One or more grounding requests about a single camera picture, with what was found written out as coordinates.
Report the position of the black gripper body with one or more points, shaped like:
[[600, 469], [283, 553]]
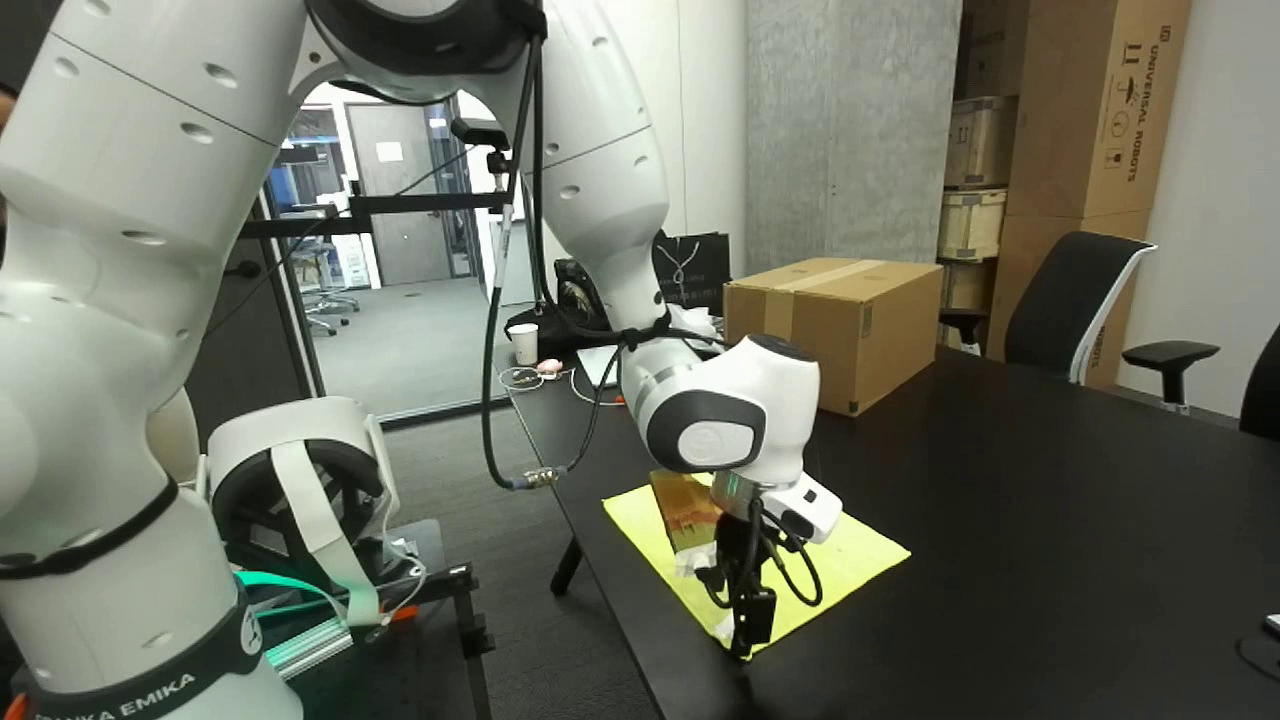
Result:
[[744, 541]]

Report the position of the yellow cloth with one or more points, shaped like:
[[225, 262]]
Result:
[[853, 562]]

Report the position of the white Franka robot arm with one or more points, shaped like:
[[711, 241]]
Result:
[[120, 202]]

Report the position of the white wrist adapter box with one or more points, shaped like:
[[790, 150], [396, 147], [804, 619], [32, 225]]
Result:
[[804, 507]]

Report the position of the black table leg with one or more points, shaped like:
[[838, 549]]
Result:
[[564, 568]]

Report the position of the white paper cup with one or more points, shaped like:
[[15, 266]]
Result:
[[524, 346]]

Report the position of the small stacked cardboard box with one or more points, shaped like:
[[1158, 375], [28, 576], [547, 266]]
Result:
[[980, 141], [969, 222]]

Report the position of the black white office chair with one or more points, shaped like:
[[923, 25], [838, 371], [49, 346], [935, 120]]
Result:
[[1065, 307]]

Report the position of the black stand bar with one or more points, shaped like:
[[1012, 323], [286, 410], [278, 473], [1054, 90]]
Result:
[[402, 202]]

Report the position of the tall brown cardboard box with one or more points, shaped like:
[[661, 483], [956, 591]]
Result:
[[1133, 107]]

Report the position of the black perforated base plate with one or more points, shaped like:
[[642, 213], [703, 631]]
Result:
[[430, 541]]

